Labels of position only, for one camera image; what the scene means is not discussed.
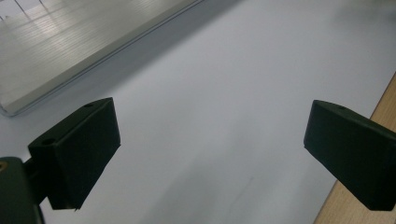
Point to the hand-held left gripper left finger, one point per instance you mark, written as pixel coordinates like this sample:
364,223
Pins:
77,155

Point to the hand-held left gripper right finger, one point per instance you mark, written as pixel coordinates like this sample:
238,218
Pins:
355,152

